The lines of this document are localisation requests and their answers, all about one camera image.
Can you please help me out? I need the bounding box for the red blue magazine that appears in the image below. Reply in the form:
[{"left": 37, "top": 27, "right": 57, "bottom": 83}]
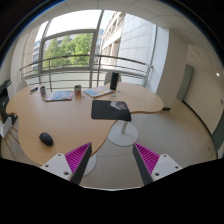
[{"left": 46, "top": 91, "right": 73, "bottom": 102}]

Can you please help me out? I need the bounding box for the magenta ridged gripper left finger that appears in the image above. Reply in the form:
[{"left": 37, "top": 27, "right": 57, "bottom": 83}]
[{"left": 41, "top": 143, "right": 92, "bottom": 185}]

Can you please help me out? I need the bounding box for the grey green door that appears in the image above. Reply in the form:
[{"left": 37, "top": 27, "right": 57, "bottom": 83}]
[{"left": 177, "top": 65, "right": 194, "bottom": 101}]

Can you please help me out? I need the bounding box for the black computer mouse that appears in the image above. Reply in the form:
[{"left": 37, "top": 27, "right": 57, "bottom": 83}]
[{"left": 39, "top": 132, "right": 53, "bottom": 146}]

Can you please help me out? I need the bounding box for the dark patterned can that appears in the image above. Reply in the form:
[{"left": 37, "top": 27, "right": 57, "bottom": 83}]
[{"left": 40, "top": 86, "right": 46, "bottom": 98}]

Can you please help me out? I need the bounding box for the white round table base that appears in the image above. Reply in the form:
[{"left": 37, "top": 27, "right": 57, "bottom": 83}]
[{"left": 108, "top": 120, "right": 138, "bottom": 147}]

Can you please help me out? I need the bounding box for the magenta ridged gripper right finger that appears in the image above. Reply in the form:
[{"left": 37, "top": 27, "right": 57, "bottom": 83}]
[{"left": 133, "top": 143, "right": 182, "bottom": 185}]

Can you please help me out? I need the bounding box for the metal balcony railing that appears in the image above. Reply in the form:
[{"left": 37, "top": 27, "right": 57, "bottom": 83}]
[{"left": 20, "top": 54, "right": 153, "bottom": 91}]

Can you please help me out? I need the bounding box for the black mouse pad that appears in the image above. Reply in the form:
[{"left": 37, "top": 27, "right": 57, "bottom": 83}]
[{"left": 91, "top": 100, "right": 131, "bottom": 121}]

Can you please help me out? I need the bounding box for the light blue open book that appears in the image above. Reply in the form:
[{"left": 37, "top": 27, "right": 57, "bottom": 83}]
[{"left": 84, "top": 86, "right": 112, "bottom": 98}]

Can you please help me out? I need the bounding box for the black speaker box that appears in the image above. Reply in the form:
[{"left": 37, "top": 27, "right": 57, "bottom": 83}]
[{"left": 110, "top": 72, "right": 119, "bottom": 90}]

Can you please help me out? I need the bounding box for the white chair behind table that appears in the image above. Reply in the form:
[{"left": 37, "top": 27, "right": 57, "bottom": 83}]
[{"left": 104, "top": 71, "right": 121, "bottom": 85}]

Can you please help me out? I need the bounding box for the black monitor at left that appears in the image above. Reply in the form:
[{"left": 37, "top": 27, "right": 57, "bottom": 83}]
[{"left": 0, "top": 79, "right": 17, "bottom": 123}]

